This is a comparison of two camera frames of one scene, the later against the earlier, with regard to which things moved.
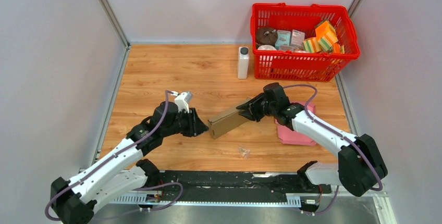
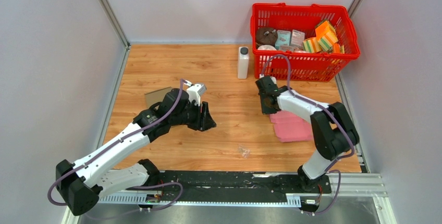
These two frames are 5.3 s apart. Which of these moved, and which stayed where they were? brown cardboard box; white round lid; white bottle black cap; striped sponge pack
Moved: brown cardboard box
Stayed: white round lid; striped sponge pack; white bottle black cap
